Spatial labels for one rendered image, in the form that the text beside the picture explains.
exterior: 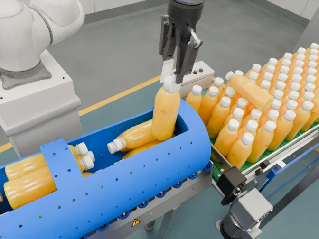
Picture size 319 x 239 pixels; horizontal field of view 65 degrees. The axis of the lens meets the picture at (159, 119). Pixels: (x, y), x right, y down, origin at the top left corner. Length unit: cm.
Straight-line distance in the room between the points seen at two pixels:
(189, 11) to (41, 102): 75
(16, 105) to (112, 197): 56
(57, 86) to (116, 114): 144
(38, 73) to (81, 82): 176
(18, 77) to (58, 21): 26
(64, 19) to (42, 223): 74
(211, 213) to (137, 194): 134
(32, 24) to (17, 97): 27
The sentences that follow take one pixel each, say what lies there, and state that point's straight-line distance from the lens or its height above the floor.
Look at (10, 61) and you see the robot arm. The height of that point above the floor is 122.
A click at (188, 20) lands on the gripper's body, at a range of 56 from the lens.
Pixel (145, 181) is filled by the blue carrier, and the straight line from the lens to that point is 73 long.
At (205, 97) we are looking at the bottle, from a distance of 114.
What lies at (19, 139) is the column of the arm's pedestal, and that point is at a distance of 120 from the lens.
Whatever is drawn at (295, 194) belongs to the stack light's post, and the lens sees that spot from 134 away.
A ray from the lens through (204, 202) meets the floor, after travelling 206.
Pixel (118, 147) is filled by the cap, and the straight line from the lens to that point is 83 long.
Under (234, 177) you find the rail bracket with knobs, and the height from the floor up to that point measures 100.
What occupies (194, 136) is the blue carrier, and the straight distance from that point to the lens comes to 79.
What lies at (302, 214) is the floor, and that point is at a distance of 237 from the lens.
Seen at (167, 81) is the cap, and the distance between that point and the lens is 67.
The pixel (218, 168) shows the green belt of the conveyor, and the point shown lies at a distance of 113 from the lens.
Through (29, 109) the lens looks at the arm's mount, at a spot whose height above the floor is 104.
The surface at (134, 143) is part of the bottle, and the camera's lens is 83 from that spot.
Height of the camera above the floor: 180
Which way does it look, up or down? 47 degrees down
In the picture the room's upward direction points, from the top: 10 degrees clockwise
